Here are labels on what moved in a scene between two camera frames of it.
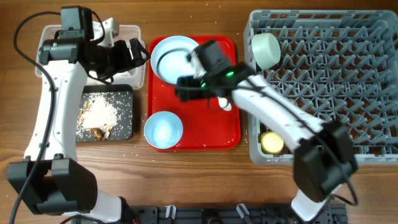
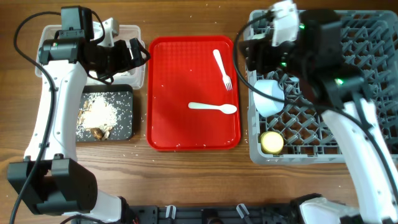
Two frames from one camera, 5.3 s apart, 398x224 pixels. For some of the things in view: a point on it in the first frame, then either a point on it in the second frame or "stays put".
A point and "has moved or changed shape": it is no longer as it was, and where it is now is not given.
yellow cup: [271, 142] stays put
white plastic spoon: [223, 102] -> [226, 108]
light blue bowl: [163, 129] has moved or changed shape
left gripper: [125, 61] stays put
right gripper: [190, 96] -> [250, 51]
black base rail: [217, 214] stays put
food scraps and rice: [97, 115] stays put
